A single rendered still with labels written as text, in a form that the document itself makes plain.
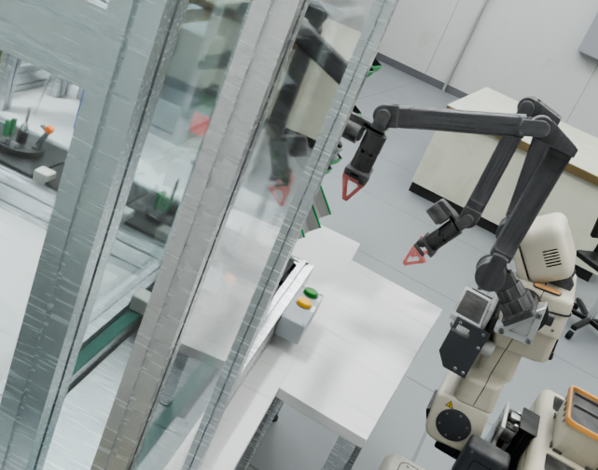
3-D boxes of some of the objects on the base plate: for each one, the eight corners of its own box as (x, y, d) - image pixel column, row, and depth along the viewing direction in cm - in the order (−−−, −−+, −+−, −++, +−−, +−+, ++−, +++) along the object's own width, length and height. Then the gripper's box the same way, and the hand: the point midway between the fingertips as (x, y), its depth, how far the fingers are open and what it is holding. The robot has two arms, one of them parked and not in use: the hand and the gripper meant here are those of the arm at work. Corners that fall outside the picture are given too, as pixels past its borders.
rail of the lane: (302, 293, 225) (315, 263, 221) (187, 467, 144) (204, 425, 139) (285, 284, 226) (299, 255, 221) (161, 454, 144) (178, 412, 140)
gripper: (377, 159, 189) (352, 211, 195) (383, 151, 198) (359, 200, 204) (354, 147, 189) (328, 199, 195) (361, 140, 199) (337, 189, 205)
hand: (345, 197), depth 199 cm, fingers closed
